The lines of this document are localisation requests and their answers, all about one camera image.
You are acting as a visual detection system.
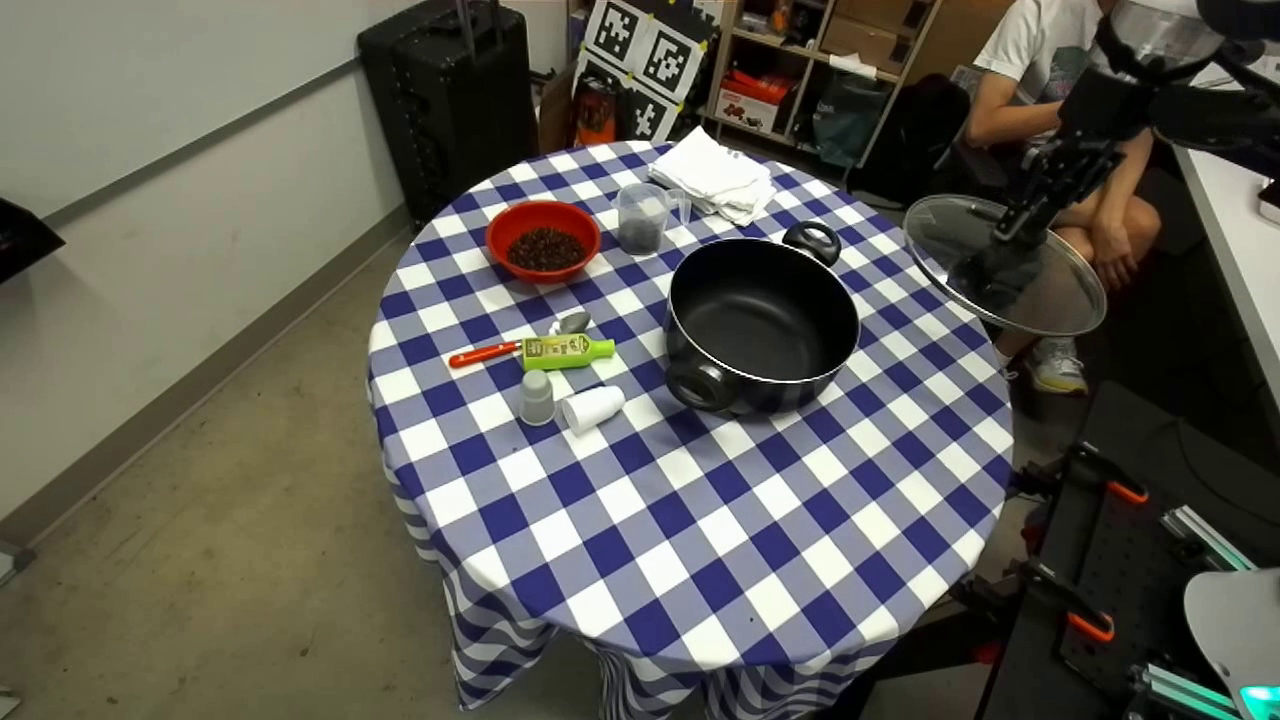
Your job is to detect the folded white towels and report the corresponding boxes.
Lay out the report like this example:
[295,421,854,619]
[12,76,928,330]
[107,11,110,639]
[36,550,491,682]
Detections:
[645,122,779,229]

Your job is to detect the black clamp with orange handle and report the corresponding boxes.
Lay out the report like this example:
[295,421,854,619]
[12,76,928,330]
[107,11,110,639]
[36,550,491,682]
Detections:
[1058,436,1150,512]
[1029,561,1121,648]

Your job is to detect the clear cup with dark contents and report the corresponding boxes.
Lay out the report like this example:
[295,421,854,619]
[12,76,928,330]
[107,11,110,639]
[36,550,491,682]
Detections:
[613,175,670,258]

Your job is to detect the black cooking pot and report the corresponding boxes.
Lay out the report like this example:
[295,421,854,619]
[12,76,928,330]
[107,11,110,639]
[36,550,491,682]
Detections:
[661,219,862,422]

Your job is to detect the seated person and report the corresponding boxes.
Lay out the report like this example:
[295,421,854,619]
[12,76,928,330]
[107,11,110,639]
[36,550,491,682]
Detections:
[959,0,1182,399]

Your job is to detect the glass lid with black knob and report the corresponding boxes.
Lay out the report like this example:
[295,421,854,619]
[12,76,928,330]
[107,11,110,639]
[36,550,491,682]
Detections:
[899,188,1113,345]

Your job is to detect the blue white checkered tablecloth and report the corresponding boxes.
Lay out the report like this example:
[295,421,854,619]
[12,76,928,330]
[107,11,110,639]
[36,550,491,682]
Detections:
[363,134,1021,720]

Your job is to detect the black camera boom pole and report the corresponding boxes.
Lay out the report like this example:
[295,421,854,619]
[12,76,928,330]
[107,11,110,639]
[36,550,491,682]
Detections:
[1157,79,1280,184]

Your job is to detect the black white fiducial tag board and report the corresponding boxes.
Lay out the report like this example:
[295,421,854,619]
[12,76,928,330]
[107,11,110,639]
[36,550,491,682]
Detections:
[569,0,718,143]

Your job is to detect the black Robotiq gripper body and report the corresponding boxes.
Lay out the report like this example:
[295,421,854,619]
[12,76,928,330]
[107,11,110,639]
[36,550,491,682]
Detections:
[1015,131,1124,211]

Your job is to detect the red-handled spoon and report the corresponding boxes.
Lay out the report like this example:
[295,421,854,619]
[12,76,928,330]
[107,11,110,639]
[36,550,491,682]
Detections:
[443,309,591,374]

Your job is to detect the small white cup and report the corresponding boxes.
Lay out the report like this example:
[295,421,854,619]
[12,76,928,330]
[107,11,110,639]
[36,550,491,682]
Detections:
[551,380,627,436]

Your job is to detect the white desk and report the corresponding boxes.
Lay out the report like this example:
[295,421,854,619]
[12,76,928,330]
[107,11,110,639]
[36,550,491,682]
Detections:
[1168,131,1280,371]

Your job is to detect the small white grey-capped bottle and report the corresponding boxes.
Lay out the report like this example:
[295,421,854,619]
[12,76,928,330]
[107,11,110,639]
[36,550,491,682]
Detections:
[513,362,559,431]

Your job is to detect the black box on whiteboard ledge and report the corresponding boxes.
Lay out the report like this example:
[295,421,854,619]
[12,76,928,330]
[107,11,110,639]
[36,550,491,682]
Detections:
[0,191,68,285]

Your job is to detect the teal tube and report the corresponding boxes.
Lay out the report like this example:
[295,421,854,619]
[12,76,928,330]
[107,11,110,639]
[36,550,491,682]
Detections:
[1157,501,1261,574]
[1127,661,1251,720]

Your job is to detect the red bowl with dark contents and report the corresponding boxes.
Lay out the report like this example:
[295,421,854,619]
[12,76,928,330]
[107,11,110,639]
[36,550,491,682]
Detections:
[480,195,608,289]

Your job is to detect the wooden storage shelf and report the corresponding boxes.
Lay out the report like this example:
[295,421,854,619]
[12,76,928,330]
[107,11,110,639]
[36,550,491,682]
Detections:
[697,0,944,184]

